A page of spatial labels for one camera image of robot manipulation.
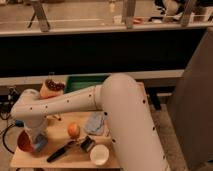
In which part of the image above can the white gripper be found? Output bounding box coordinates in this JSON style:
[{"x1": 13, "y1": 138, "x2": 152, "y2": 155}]
[{"x1": 24, "y1": 120, "x2": 47, "y2": 139}]

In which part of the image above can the blue sponge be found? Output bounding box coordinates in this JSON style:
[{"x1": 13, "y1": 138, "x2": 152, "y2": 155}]
[{"x1": 34, "y1": 134, "x2": 48, "y2": 152}]

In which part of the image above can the red bowl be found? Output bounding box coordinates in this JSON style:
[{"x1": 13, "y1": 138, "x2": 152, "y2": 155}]
[{"x1": 17, "y1": 131, "x2": 34, "y2": 153}]

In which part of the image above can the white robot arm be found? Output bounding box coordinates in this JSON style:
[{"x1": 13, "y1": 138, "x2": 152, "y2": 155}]
[{"x1": 11, "y1": 73, "x2": 171, "y2": 171}]

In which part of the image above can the blue box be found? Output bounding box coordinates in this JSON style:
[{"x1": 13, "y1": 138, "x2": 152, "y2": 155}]
[{"x1": 15, "y1": 120, "x2": 24, "y2": 127}]

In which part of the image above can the orange apple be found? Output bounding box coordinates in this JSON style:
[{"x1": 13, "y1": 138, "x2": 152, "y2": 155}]
[{"x1": 67, "y1": 123, "x2": 80, "y2": 139}]

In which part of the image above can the bunch of dark grapes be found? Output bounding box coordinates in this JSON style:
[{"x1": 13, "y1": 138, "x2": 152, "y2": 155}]
[{"x1": 45, "y1": 79, "x2": 65, "y2": 91}]

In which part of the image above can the small black box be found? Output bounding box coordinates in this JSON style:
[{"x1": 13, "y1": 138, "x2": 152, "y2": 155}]
[{"x1": 80, "y1": 136, "x2": 95, "y2": 152}]

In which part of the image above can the grey blue cloth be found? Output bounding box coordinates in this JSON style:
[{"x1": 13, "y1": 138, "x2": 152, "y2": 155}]
[{"x1": 84, "y1": 112, "x2": 105, "y2": 136}]

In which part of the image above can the green tray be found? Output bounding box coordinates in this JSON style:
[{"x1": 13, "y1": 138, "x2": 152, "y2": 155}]
[{"x1": 64, "y1": 75, "x2": 107, "y2": 93}]

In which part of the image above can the white cup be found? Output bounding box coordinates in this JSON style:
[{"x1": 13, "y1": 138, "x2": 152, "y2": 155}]
[{"x1": 90, "y1": 144, "x2": 109, "y2": 166}]

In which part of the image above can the grey panel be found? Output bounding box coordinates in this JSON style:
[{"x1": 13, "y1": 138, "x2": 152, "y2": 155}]
[{"x1": 167, "y1": 27, "x2": 213, "y2": 171}]

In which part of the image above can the black cable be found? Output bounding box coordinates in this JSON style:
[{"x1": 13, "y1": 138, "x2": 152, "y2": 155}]
[{"x1": 0, "y1": 112, "x2": 17, "y2": 155}]

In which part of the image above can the black handled knife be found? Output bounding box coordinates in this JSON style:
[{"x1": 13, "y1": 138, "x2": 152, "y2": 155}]
[{"x1": 46, "y1": 141, "x2": 75, "y2": 163}]

